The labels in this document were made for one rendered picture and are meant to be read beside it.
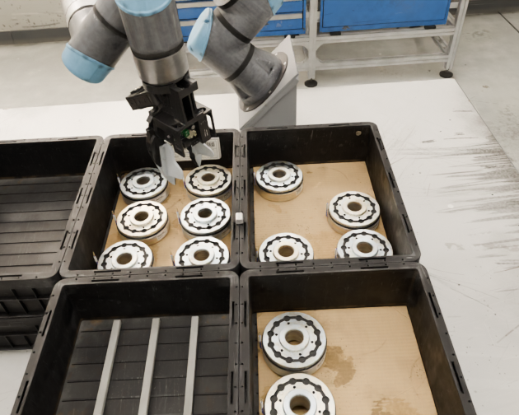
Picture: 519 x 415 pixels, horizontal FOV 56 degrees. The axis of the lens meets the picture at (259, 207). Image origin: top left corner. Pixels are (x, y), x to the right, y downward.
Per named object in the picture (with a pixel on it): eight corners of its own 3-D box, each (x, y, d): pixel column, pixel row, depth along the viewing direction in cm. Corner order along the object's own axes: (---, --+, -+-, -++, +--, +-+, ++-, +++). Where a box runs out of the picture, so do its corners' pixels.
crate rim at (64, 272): (108, 143, 111) (105, 134, 109) (240, 136, 110) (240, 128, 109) (61, 286, 82) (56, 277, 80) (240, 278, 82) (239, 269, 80)
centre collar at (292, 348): (278, 325, 80) (278, 324, 80) (308, 324, 80) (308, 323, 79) (279, 353, 77) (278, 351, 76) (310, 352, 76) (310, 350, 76)
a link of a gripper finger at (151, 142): (153, 170, 81) (150, 123, 76) (147, 166, 82) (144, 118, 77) (175, 160, 84) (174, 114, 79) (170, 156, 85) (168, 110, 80)
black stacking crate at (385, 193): (244, 170, 117) (240, 130, 109) (369, 163, 117) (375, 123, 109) (245, 310, 88) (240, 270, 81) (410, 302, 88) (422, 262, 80)
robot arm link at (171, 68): (120, 49, 70) (165, 26, 73) (129, 78, 73) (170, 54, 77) (153, 66, 66) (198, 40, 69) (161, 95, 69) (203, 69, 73)
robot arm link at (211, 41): (219, 67, 136) (180, 35, 129) (252, 30, 130) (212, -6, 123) (222, 86, 126) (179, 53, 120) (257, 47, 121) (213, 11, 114)
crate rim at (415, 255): (240, 136, 110) (240, 128, 109) (374, 129, 110) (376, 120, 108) (240, 278, 82) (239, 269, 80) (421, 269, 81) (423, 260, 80)
